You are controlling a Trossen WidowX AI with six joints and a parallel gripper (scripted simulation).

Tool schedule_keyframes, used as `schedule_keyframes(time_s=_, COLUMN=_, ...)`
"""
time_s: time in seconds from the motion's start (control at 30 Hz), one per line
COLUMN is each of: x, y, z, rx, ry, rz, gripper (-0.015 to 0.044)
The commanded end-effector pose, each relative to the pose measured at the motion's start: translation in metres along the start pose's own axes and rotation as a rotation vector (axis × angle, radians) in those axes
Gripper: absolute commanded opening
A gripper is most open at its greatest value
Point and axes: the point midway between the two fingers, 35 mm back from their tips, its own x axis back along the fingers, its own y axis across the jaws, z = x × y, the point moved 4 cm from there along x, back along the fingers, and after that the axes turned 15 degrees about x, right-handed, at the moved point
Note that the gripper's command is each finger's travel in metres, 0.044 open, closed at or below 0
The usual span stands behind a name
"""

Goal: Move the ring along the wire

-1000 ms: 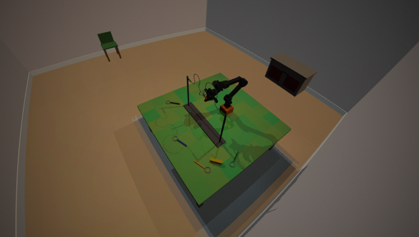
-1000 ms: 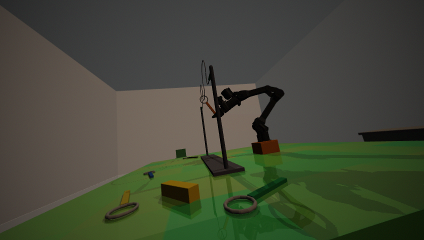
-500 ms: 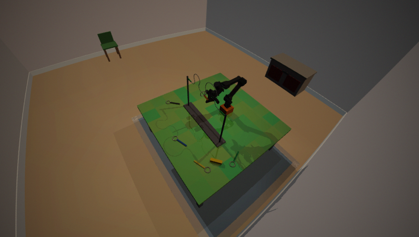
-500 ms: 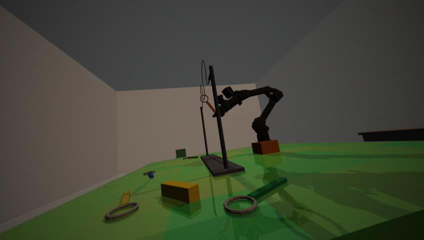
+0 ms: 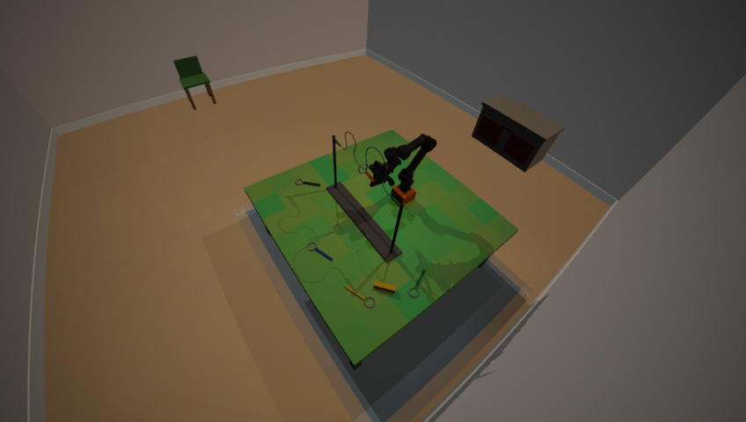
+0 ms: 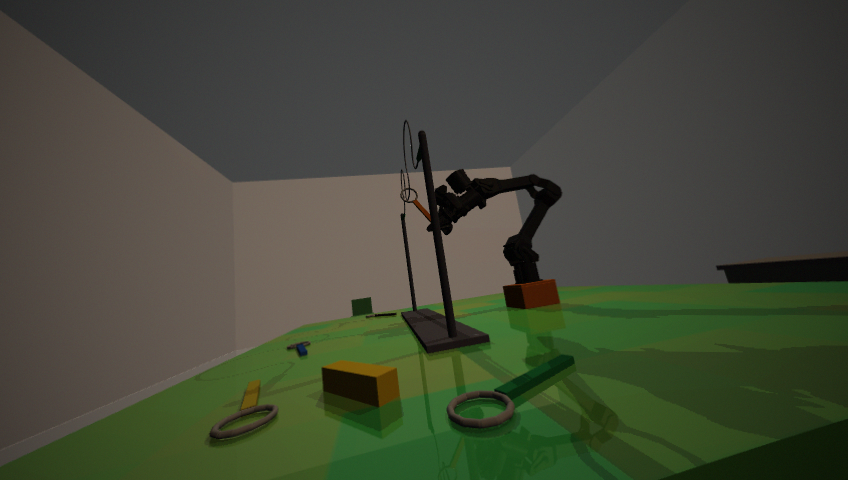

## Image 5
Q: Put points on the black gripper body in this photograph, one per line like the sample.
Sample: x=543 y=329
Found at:
x=382 y=175

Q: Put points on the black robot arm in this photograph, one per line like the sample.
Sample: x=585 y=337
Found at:
x=426 y=142

